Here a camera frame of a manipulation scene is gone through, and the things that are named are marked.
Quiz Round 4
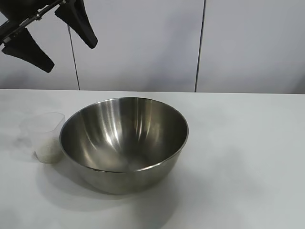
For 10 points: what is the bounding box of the clear plastic measuring cup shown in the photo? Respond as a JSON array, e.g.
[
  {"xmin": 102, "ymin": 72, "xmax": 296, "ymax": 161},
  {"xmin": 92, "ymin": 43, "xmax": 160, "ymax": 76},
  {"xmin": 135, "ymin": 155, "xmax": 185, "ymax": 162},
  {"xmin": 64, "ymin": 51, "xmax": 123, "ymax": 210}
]
[{"xmin": 19, "ymin": 112, "xmax": 66, "ymax": 165}]

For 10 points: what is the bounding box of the stainless steel mixing bowl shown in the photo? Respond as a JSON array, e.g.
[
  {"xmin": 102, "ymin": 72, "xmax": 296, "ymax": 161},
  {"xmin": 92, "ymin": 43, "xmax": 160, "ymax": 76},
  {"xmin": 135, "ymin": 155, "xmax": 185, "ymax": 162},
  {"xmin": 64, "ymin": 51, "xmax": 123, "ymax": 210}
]
[{"xmin": 59, "ymin": 96, "xmax": 190, "ymax": 195}]

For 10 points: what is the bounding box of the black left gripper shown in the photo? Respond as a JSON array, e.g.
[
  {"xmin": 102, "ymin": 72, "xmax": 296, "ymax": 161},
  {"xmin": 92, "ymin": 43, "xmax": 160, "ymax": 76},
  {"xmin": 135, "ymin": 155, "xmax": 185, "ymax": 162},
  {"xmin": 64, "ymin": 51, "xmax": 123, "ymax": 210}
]
[{"xmin": 0, "ymin": 0, "xmax": 99, "ymax": 73}]

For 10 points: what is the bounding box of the white uncooked rice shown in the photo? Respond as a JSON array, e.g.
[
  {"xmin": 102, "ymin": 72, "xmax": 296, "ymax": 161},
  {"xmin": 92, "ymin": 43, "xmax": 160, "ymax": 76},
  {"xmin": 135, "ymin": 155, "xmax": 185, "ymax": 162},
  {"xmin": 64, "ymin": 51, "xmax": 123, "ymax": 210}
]
[{"xmin": 34, "ymin": 139, "xmax": 61, "ymax": 164}]

